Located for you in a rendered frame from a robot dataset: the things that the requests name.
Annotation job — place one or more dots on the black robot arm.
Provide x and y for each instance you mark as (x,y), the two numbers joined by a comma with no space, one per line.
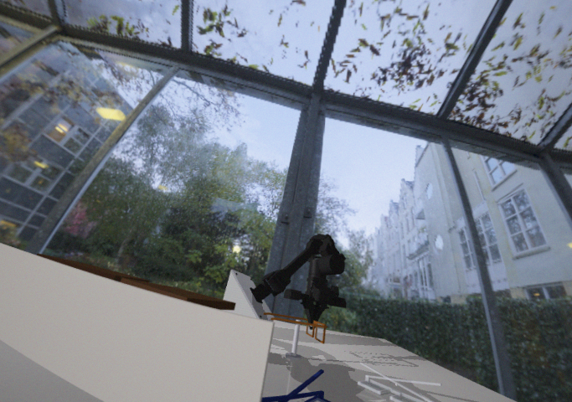
(331,262)

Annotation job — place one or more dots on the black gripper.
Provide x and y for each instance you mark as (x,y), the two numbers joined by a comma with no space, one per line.
(313,312)

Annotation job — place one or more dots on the dark blue glasses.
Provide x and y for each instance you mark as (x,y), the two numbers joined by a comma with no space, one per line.
(294,394)

